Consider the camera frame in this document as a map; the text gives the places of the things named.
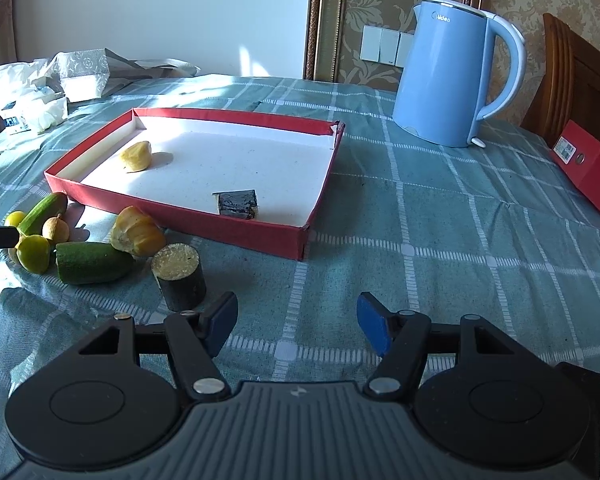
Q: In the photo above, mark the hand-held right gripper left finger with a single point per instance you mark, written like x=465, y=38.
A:
x=222, y=324

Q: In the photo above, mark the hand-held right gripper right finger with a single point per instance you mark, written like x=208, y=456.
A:
x=374, y=327

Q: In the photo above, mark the yellow-green lime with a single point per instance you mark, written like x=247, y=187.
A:
x=33, y=255
x=14, y=219

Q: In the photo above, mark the brown longan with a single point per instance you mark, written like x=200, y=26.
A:
x=56, y=230

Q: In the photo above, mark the dark eggplant piece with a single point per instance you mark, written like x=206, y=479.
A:
x=180, y=280

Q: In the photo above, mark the green cucumber chunk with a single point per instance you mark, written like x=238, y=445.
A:
x=94, y=263

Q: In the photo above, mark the large yellow jackfruit piece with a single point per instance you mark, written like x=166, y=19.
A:
x=137, y=232

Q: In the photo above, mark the red cardboard box tray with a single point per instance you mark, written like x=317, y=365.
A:
x=220, y=170

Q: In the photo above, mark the long green cucumber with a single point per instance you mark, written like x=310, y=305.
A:
x=42, y=211

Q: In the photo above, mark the flat dark sugarcane piece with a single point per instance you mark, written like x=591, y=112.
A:
x=237, y=205

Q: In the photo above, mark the green plaid tablecloth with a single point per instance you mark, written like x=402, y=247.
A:
x=430, y=220

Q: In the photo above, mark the white plastic bag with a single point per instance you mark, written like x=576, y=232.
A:
x=30, y=95

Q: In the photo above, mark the small yellow jackfruit piece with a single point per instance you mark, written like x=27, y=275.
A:
x=136, y=156

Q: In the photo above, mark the silver patterned bag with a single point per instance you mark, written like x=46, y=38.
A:
x=87, y=67

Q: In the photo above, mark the blue electric kettle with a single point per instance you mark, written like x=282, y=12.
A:
x=442, y=75

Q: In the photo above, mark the red flat box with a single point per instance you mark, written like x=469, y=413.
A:
x=592, y=175

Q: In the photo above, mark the wooden chair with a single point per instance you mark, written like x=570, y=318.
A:
x=575, y=80

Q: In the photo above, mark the white wall light switch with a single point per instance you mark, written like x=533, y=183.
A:
x=386, y=44

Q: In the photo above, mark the wooden wall frame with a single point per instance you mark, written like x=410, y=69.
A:
x=321, y=20

